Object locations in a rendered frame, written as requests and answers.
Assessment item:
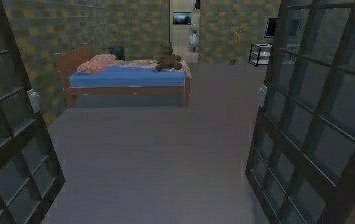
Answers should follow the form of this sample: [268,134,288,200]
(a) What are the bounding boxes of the brown teddy bear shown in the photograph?
[155,42,183,72]

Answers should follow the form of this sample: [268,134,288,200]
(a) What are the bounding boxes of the brown bed with blue mattress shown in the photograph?
[54,43,193,108]

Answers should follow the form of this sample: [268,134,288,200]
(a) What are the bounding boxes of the pale grey statue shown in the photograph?
[188,23,200,53]

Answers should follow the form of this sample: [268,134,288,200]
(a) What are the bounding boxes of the small brown house plant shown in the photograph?
[228,30,243,66]

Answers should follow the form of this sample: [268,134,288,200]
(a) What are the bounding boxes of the black bin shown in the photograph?
[108,44,126,61]

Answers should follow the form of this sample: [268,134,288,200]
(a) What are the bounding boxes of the dark framed picture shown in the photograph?
[172,11,192,26]

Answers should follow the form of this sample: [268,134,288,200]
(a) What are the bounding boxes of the pink patterned pillow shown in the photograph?
[76,53,118,74]

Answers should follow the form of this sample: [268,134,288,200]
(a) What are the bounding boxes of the black metal shelf stand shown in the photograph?
[248,42,273,67]

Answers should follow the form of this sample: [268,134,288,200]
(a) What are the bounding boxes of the black television set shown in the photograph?
[263,17,279,40]

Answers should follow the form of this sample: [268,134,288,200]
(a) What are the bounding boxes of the black glass-paned door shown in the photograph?
[0,0,66,224]
[245,0,355,224]

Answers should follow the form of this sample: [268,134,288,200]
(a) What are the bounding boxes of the grey door handle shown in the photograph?
[27,88,42,114]
[256,84,268,109]

